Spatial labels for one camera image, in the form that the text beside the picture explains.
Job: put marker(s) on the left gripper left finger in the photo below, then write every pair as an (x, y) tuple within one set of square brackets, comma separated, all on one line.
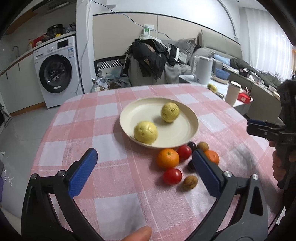
[(49, 210)]

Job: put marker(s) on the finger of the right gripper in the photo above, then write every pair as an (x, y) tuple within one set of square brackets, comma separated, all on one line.
[(260, 123), (257, 130)]

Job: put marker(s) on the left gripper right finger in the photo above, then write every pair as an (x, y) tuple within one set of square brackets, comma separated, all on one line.
[(239, 212)]

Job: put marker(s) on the orange tangerine front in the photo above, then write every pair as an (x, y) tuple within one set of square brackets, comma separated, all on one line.
[(212, 156)]

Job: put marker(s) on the orange tangerine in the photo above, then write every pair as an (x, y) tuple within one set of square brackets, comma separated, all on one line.
[(212, 156), (167, 158)]

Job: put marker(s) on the green speckled round fruit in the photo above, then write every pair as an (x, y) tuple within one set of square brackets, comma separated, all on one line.
[(169, 112)]

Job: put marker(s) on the red tomato front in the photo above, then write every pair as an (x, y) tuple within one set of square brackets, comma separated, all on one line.
[(172, 176)]

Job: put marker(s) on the red tomato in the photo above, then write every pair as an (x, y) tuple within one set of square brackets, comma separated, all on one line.
[(172, 176), (184, 152)]

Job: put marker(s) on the yellow round fruit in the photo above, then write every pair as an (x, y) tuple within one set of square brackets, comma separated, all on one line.
[(145, 132)]

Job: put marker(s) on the person's right hand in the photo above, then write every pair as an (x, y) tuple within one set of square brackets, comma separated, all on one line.
[(279, 172)]

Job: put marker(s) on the person's left hand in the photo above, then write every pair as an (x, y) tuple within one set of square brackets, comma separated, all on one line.
[(142, 234)]

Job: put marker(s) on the white side table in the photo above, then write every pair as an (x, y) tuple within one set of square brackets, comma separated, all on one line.
[(221, 88)]

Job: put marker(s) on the red box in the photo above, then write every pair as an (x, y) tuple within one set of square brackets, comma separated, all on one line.
[(244, 96)]

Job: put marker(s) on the beige cup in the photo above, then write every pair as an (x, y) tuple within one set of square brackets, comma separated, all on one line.
[(232, 92)]

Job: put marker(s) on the brown longan fruit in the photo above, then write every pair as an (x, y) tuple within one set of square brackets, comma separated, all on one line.
[(202, 146)]

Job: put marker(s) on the yellow-green fruit on side table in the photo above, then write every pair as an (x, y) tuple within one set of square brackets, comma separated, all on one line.
[(212, 87)]

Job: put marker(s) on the dark purple plum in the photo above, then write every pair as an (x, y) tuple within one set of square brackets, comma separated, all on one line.
[(192, 146)]

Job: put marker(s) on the blue bowl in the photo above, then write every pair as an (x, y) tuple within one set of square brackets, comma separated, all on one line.
[(222, 74)]

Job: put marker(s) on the red tomato near plate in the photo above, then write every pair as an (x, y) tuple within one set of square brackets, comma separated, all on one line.
[(184, 152)]

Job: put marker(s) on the dark plum front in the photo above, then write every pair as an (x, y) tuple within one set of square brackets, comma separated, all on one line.
[(191, 167)]

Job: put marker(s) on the brown longan front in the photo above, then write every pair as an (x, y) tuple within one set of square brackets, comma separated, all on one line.
[(190, 182)]

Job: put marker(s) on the white electric kettle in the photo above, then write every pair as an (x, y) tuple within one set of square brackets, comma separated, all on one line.
[(201, 69)]

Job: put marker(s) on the cream round plate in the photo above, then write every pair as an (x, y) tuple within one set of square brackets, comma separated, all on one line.
[(170, 135)]

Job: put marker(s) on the grey sofa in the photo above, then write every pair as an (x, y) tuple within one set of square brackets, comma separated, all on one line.
[(207, 43)]

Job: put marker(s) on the black jacket pile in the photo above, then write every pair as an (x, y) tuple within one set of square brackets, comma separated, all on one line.
[(153, 55)]

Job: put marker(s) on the white front-load washing machine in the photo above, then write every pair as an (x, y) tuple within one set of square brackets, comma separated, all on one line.
[(58, 71)]

